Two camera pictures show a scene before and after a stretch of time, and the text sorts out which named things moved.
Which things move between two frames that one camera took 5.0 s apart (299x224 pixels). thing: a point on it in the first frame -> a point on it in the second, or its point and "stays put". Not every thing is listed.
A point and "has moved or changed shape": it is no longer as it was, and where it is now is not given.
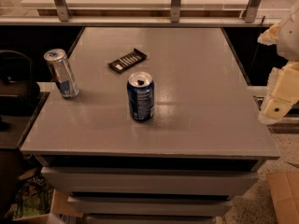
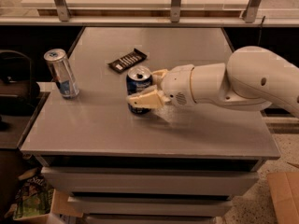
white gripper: x=290 y=36 -> x=176 y=86
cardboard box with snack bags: x=36 y=202 stays put
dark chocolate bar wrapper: x=127 y=60 stays put
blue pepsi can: x=141 y=96 has moved or changed shape
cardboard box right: x=284 y=192 stays put
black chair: x=19 y=94 stays put
